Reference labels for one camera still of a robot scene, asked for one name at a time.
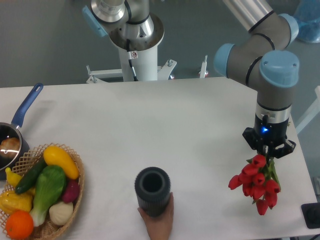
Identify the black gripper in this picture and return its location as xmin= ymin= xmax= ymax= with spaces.
xmin=242 ymin=115 xmax=296 ymax=159

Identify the red tulip bouquet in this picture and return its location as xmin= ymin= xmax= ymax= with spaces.
xmin=228 ymin=154 xmax=281 ymax=216

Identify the dark grey ribbed vase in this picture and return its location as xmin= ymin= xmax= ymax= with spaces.
xmin=134 ymin=166 xmax=171 ymax=218

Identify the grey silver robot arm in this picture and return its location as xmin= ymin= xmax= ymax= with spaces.
xmin=82 ymin=0 xmax=300 ymax=159

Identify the person's hand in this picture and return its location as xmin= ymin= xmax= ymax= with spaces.
xmin=137 ymin=192 xmax=174 ymax=240

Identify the black device at edge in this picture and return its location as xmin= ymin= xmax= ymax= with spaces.
xmin=301 ymin=202 xmax=320 ymax=229

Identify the blue plastic bag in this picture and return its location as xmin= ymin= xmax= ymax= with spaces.
xmin=293 ymin=0 xmax=320 ymax=44

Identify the purple red onion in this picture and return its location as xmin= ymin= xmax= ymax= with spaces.
xmin=61 ymin=179 xmax=80 ymax=204

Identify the yellow squash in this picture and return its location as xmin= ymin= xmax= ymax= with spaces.
xmin=43 ymin=145 xmax=80 ymax=180

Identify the white garlic bulb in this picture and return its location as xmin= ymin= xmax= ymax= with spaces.
xmin=49 ymin=201 xmax=74 ymax=226

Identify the green bok choy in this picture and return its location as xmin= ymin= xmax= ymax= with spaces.
xmin=30 ymin=165 xmax=66 ymax=227

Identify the green cucumber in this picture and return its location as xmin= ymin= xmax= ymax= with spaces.
xmin=14 ymin=157 xmax=47 ymax=195

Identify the woven wicker basket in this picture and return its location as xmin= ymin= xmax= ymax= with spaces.
xmin=11 ymin=143 xmax=85 ymax=240

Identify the bread roll in pan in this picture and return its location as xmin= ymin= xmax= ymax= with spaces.
xmin=0 ymin=137 xmax=20 ymax=160

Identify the orange fruit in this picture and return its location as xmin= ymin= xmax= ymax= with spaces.
xmin=5 ymin=210 xmax=34 ymax=240

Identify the yellow corn cob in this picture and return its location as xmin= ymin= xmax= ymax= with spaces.
xmin=0 ymin=190 xmax=33 ymax=215

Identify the white frame bar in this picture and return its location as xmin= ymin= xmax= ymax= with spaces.
xmin=294 ymin=85 xmax=320 ymax=134

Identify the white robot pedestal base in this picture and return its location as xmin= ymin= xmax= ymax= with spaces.
xmin=86 ymin=13 xmax=177 ymax=84

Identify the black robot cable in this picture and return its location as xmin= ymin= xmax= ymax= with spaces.
xmin=125 ymin=38 xmax=139 ymax=82

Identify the blue handled saucepan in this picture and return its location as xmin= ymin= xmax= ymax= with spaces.
xmin=0 ymin=83 xmax=44 ymax=181

